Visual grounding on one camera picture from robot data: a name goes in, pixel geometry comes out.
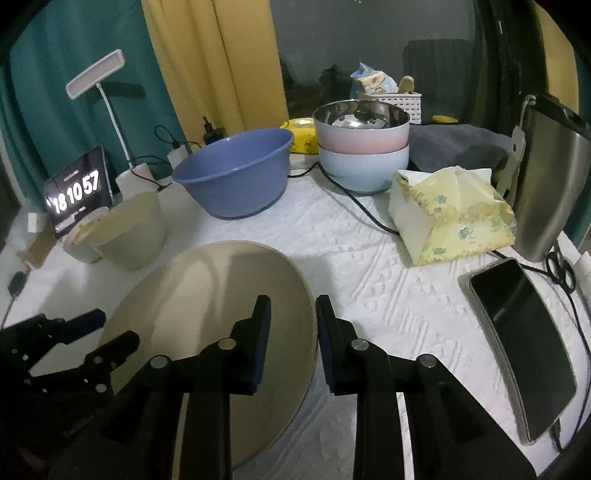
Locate yellow curtain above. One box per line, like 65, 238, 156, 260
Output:
141, 0, 289, 139
531, 0, 580, 116

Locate black window frame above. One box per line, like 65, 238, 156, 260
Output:
471, 0, 546, 134

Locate white tablecloth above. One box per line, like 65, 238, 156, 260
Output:
0, 161, 591, 480

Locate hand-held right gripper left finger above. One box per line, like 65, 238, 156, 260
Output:
48, 294, 273, 480

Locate white cream tube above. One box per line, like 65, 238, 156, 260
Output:
573, 251, 591, 283

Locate black smartphone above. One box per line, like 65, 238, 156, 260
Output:
457, 258, 578, 445

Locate yellow wet wipes pack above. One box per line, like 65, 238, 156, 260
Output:
280, 119, 319, 154

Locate stainless steel tumbler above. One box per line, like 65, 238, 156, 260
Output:
496, 95, 591, 261

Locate looped black charger cable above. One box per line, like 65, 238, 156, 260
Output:
154, 124, 185, 151

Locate black charger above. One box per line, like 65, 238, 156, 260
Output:
202, 116, 227, 144

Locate cream bowl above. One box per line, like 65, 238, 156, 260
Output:
88, 191, 167, 271

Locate cream plate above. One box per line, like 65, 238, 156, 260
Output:
97, 240, 319, 472

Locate white plastic basket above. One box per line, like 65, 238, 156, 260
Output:
356, 91, 423, 125

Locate large blue bowl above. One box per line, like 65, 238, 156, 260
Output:
172, 128, 295, 219

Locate glass window pane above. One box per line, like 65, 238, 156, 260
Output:
270, 0, 485, 125

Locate yellow tissue pack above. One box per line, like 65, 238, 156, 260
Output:
388, 167, 515, 267

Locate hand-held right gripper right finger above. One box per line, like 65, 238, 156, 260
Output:
315, 295, 539, 480

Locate light blue bowl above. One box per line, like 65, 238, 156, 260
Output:
318, 143, 411, 195

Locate white desk lamp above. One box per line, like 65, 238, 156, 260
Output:
65, 49, 160, 197

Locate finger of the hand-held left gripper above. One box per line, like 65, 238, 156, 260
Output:
44, 309, 107, 347
32, 330, 141, 393

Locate pink steel-lined bowl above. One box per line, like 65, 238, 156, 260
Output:
312, 100, 411, 154

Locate tablet with clock display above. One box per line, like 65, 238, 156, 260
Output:
44, 146, 115, 239

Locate grey cloth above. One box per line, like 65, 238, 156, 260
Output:
409, 124, 513, 181

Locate black lamp cable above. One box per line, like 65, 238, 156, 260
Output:
130, 166, 174, 192

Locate cardboard box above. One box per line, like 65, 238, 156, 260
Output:
18, 231, 51, 268

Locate black scissors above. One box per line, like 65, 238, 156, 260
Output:
547, 244, 578, 291

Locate pink strawberry bowl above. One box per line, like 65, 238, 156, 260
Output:
63, 206, 112, 264

